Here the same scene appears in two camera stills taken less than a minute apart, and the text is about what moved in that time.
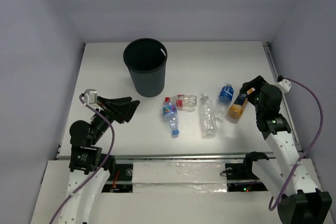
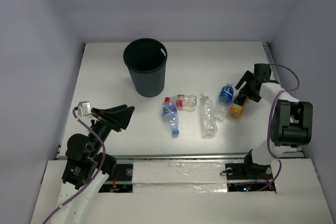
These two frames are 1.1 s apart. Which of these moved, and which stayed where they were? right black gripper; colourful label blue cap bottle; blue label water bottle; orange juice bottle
Moved: right black gripper
Stayed: colourful label blue cap bottle; blue label water bottle; orange juice bottle
